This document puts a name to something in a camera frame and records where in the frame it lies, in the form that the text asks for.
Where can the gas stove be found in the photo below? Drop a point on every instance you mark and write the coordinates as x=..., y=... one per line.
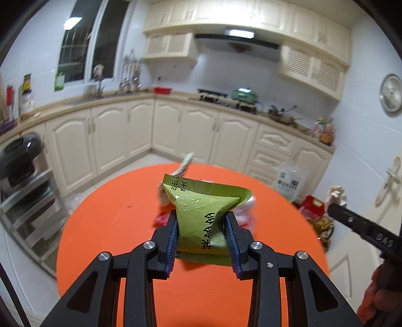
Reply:
x=222, y=99

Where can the red white snack wrapper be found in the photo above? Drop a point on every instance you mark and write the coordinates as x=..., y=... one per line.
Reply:
x=184, y=165

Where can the door handle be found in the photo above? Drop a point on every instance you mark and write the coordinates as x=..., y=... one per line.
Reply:
x=392, y=177

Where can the lower kitchen cabinets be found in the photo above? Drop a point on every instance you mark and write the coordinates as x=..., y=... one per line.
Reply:
x=86, y=142

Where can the cream door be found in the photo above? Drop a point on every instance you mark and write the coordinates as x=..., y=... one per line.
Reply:
x=366, y=265

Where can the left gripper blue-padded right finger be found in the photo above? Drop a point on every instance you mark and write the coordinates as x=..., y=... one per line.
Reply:
x=312, y=298

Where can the person's right hand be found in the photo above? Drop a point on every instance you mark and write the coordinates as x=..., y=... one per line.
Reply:
x=376, y=299

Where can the red basin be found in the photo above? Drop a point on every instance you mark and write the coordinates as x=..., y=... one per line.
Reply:
x=162, y=90

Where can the hanging utensil rack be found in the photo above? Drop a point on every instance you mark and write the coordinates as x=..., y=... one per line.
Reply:
x=130, y=74

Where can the condiment bottles group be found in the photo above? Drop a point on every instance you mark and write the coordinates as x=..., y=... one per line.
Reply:
x=324, y=130

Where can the cooking oil bottle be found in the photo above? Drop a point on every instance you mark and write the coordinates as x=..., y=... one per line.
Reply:
x=324, y=229

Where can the window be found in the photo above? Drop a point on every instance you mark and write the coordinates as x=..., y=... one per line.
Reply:
x=91, y=37

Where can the black rice cooker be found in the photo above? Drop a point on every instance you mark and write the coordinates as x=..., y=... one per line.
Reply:
x=22, y=160

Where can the green snack packet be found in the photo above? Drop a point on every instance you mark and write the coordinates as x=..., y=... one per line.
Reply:
x=200, y=210

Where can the round wall clock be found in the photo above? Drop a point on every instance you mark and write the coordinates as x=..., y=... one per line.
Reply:
x=391, y=94

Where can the range hood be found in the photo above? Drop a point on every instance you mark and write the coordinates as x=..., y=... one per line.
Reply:
x=250, y=47

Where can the rice bag white green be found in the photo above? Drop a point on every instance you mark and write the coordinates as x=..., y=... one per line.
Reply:
x=290, y=181

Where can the sink faucet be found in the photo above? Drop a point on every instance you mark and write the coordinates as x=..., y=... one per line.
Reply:
x=98, y=76

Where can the red gift box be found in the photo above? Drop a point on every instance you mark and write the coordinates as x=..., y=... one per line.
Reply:
x=311, y=208

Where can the green electric cooker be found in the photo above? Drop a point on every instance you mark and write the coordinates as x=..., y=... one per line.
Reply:
x=244, y=95

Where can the metal shelf rack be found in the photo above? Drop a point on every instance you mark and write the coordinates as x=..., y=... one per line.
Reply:
x=34, y=216

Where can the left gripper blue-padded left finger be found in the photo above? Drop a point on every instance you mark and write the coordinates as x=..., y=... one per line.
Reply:
x=93, y=298

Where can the green dish soap bottle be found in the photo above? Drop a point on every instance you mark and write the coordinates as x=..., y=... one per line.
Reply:
x=59, y=80

